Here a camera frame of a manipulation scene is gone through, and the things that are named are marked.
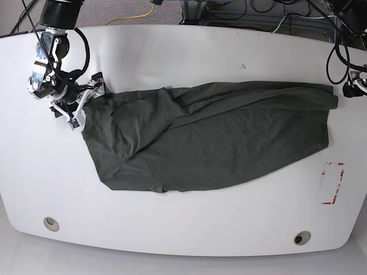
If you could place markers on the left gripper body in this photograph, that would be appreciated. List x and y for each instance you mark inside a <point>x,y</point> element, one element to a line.
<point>355,86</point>

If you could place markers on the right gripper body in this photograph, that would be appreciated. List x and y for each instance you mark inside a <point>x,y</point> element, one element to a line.
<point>72,110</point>

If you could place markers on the dark grey t-shirt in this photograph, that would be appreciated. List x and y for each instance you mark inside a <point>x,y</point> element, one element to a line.
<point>207,137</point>

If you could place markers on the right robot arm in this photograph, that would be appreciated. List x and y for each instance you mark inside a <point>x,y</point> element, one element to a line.
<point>67,97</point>

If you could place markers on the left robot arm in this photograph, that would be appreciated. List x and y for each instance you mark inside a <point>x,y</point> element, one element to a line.
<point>349,21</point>

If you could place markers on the red tape rectangle marking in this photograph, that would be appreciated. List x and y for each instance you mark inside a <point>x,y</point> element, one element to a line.
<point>330,183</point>

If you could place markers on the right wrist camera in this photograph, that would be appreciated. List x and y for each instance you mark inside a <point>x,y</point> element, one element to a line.
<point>73,123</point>

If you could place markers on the left table cable grommet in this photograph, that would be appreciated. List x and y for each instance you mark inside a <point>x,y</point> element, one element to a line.
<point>51,224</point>

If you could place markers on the table cable grommet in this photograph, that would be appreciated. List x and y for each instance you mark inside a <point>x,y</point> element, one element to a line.
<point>302,238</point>
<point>51,224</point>

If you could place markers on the right table cable grommet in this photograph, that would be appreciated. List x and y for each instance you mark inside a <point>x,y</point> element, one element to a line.
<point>302,238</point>

